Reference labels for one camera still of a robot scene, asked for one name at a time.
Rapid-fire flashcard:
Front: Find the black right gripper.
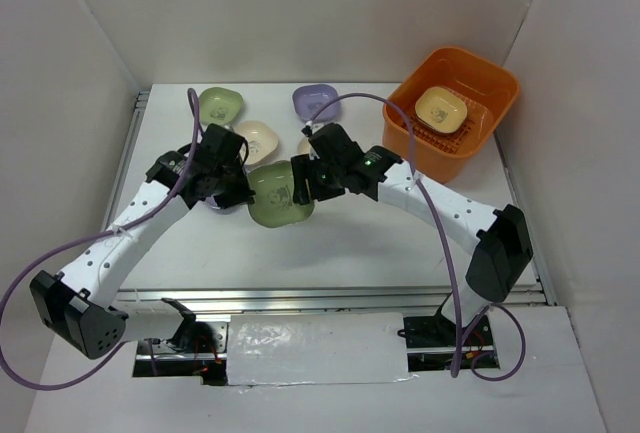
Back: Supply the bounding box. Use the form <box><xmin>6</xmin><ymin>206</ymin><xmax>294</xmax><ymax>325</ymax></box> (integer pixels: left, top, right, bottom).
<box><xmin>292</xmin><ymin>151</ymin><xmax>347</xmax><ymax>204</ymax></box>

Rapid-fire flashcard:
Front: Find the green plate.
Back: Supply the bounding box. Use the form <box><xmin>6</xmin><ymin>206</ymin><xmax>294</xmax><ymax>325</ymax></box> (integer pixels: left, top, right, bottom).
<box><xmin>247</xmin><ymin>161</ymin><xmax>314</xmax><ymax>228</ymax></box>
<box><xmin>199</xmin><ymin>87</ymin><xmax>244</xmax><ymax>126</ymax></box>

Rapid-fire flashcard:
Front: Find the yellow square panda plate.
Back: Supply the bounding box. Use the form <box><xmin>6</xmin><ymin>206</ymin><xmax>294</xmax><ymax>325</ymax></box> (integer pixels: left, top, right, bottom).
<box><xmin>414</xmin><ymin>86</ymin><xmax>468</xmax><ymax>134</ymax></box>

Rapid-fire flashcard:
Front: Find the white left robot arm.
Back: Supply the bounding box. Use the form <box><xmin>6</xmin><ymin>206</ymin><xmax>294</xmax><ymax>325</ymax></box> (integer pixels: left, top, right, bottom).
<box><xmin>29</xmin><ymin>124</ymin><xmax>255</xmax><ymax>360</ymax></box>

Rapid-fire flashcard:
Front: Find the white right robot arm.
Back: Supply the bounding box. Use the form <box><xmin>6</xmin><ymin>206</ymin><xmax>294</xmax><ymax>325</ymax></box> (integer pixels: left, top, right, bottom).
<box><xmin>291</xmin><ymin>123</ymin><xmax>533</xmax><ymax>345</ymax></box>

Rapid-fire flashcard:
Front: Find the orange plastic bin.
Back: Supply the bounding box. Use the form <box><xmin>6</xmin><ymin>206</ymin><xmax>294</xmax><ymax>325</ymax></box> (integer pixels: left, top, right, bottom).
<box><xmin>382</xmin><ymin>46</ymin><xmax>520</xmax><ymax>183</ymax></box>

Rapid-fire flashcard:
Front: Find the cream plate right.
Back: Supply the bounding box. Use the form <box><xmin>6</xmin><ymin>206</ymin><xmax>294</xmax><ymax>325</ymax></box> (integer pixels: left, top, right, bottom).
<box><xmin>297</xmin><ymin>137</ymin><xmax>312</xmax><ymax>155</ymax></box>

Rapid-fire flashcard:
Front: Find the cream plate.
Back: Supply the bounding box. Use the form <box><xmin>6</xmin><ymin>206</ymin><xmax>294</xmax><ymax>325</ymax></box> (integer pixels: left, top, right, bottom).
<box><xmin>297</xmin><ymin>137</ymin><xmax>312</xmax><ymax>155</ymax></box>
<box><xmin>234</xmin><ymin>121</ymin><xmax>279</xmax><ymax>166</ymax></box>

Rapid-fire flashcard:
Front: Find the purple plate left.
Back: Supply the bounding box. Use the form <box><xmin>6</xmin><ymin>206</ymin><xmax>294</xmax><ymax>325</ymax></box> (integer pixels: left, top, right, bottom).
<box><xmin>205</xmin><ymin>197</ymin><xmax>239</xmax><ymax>215</ymax></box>

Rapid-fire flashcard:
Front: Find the purple plate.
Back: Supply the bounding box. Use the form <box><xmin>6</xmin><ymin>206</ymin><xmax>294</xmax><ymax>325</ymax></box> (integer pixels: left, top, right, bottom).
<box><xmin>292</xmin><ymin>84</ymin><xmax>342</xmax><ymax>123</ymax></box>
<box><xmin>205</xmin><ymin>197</ymin><xmax>239</xmax><ymax>215</ymax></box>

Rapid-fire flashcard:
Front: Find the cream plate left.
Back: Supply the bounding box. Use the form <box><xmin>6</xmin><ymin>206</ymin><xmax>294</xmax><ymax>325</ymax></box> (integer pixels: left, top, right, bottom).
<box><xmin>234</xmin><ymin>121</ymin><xmax>279</xmax><ymax>166</ymax></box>

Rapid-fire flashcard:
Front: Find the purple plate far centre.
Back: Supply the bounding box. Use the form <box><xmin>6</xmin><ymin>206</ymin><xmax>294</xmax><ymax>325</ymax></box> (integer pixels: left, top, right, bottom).
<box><xmin>292</xmin><ymin>84</ymin><xmax>342</xmax><ymax>123</ymax></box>

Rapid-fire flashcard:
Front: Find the aluminium rail frame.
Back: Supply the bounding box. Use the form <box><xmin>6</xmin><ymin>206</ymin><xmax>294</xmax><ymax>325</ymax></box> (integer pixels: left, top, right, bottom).
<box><xmin>107</xmin><ymin>83</ymin><xmax>557</xmax><ymax>379</ymax></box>

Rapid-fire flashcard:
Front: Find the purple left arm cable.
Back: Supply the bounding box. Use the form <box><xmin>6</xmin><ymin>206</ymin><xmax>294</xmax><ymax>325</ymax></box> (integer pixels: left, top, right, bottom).
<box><xmin>0</xmin><ymin>87</ymin><xmax>206</xmax><ymax>390</ymax></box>

